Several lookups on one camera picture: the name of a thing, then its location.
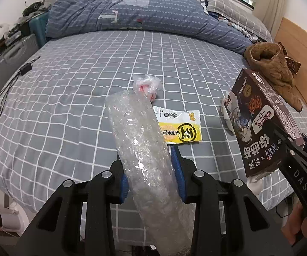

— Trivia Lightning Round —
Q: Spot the brown carton box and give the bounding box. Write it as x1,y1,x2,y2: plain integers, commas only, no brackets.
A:
223,68,304,178

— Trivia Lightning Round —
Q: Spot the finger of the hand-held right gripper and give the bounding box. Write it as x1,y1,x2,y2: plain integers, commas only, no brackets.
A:
273,127,307,153

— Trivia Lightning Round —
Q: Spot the black charger with cable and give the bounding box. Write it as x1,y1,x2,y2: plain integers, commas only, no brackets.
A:
0,55,41,138

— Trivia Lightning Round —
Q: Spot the teal suitcase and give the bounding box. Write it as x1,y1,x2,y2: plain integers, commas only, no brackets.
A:
28,13,50,46

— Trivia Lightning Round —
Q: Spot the yellow white snack wrapper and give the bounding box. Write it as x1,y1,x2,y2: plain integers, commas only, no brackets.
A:
153,105,202,144

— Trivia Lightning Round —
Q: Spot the grey checked pillow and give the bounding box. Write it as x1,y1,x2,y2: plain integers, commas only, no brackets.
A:
206,0,272,42

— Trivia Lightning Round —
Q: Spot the blue white patterned cloth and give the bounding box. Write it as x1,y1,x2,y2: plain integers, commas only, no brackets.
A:
199,0,261,44

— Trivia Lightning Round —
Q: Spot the dark clutter pile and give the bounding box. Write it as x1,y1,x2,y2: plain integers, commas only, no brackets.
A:
22,1,51,18

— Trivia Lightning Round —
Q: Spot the small clear plastic bag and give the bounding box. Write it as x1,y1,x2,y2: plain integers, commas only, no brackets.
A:
132,74,161,103

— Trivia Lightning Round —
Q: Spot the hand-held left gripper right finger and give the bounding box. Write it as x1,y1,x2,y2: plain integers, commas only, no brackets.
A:
169,147,293,256

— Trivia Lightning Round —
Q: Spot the brown fleece coat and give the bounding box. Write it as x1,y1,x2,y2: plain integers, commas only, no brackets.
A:
243,42,303,112

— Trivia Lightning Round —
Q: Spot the white floor appliance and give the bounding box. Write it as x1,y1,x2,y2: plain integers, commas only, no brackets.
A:
0,201,30,236

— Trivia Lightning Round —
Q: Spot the blue striped quilt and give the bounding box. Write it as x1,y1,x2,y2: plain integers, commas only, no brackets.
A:
45,0,252,55

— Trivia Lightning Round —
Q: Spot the white plastic bag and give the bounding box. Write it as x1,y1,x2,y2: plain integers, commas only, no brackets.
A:
221,90,238,135

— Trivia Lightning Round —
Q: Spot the grey suitcase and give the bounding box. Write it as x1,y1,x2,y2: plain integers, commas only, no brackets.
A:
0,33,39,98

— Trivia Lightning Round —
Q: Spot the clear bubble wrap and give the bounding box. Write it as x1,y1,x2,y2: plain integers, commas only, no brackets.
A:
105,89,197,256

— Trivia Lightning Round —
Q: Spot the person's right hand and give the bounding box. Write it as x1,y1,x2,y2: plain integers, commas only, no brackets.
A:
287,201,307,246

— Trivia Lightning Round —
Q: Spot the beige curtain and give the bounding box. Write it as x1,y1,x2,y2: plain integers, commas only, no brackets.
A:
253,0,288,36

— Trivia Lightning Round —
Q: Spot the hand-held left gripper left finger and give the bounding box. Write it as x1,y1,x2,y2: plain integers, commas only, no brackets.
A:
15,160,129,256

